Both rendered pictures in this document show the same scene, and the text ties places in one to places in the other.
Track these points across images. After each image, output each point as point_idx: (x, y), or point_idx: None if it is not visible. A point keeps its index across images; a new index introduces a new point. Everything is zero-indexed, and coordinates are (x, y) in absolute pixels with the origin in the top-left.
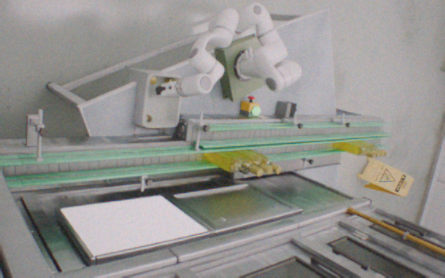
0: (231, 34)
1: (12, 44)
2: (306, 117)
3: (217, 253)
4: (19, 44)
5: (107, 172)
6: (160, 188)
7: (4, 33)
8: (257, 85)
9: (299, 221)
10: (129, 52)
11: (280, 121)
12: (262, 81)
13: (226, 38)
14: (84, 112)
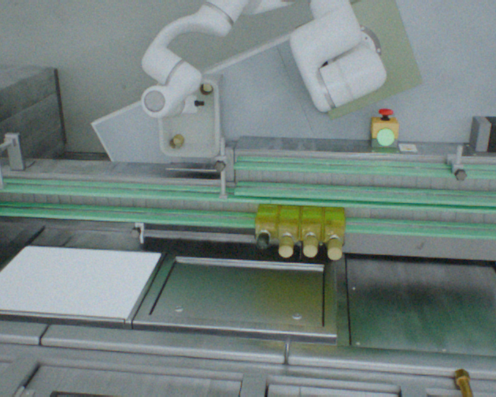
0: (220, 14)
1: (119, 29)
2: None
3: (100, 352)
4: (127, 27)
5: (98, 211)
6: (202, 243)
7: (107, 15)
8: (387, 89)
9: (292, 353)
10: (289, 26)
11: (445, 161)
12: (401, 80)
13: (205, 23)
14: (98, 130)
